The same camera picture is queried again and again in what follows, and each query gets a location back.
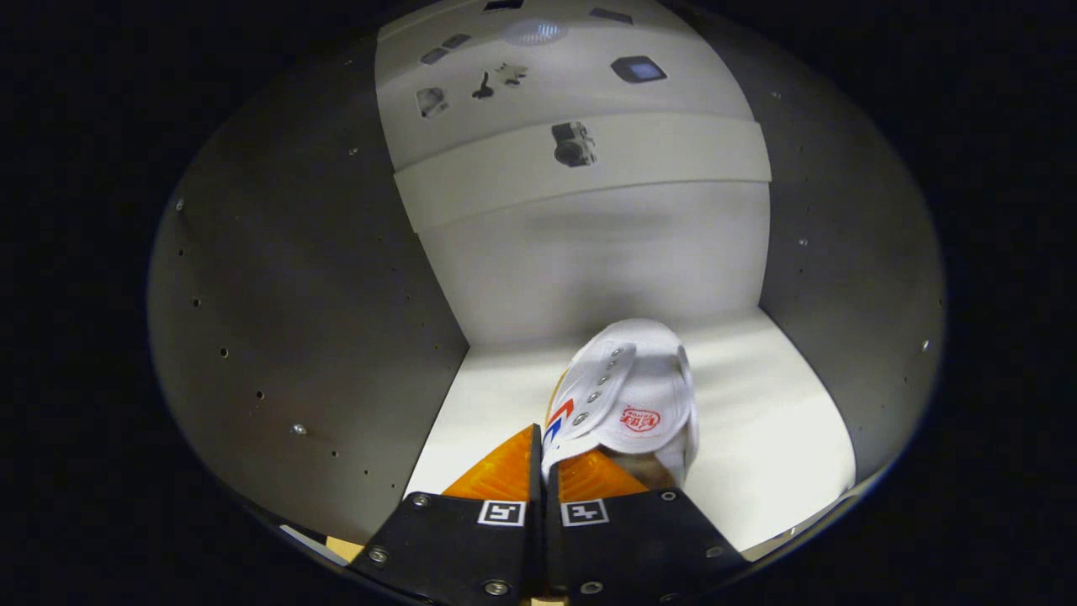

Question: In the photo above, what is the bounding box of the white canvas shoe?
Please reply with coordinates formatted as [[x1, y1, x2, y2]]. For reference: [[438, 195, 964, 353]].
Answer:
[[541, 318, 699, 489]]

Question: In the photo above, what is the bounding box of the white cabinet shelf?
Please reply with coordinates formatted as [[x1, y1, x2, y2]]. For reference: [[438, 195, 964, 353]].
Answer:
[[404, 307, 857, 552]]

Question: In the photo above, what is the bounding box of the grey shoe cabinet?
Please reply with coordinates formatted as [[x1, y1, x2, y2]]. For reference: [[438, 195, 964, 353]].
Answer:
[[147, 0, 947, 573]]

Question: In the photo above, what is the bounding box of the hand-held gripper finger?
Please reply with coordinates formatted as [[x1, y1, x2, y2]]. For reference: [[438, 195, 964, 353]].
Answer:
[[349, 423, 544, 606], [545, 449, 748, 606]]

